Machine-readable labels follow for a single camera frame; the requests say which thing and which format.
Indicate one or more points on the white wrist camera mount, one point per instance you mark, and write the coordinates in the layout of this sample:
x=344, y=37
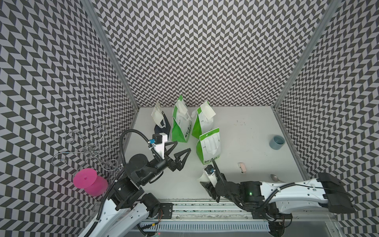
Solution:
x=210, y=172
x=157, y=143

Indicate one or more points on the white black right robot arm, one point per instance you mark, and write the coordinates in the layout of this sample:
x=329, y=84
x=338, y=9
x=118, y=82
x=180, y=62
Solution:
x=277, y=201

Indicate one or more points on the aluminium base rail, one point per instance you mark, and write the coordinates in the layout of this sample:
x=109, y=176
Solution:
x=205, y=217

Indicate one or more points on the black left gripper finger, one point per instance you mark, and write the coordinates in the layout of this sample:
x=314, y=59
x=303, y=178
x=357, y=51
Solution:
x=180, y=159
x=168, y=148

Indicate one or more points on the navy and cream tote bag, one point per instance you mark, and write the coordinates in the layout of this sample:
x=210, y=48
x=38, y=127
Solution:
x=160, y=119

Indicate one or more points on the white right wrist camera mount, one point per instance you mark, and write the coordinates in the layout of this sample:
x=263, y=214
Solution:
x=210, y=172

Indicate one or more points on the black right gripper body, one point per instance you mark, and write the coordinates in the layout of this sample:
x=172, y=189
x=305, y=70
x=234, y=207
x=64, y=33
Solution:
x=237, y=200

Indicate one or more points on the silver wire rack stand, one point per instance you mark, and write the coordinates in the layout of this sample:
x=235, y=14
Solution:
x=91, y=152

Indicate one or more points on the green white tea bag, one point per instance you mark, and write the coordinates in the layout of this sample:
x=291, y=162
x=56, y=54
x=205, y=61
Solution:
x=208, y=147
x=182, y=122
x=203, y=119

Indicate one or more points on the blue-grey ceramic cup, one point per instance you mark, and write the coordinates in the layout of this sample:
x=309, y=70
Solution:
x=277, y=142

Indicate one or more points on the pink stapler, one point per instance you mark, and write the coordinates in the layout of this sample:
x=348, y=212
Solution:
x=242, y=167

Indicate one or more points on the silver spoon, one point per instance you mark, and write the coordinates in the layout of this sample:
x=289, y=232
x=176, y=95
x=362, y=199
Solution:
x=275, y=178

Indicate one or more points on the pink plastic disc spool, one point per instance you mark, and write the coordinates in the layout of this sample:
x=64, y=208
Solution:
x=91, y=182

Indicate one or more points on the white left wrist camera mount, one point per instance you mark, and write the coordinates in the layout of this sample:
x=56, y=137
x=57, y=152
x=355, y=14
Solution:
x=157, y=143

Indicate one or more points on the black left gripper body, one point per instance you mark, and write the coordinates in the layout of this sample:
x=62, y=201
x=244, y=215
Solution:
x=158, y=167

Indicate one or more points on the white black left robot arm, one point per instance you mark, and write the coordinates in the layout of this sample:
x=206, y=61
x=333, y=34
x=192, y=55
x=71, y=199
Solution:
x=125, y=204

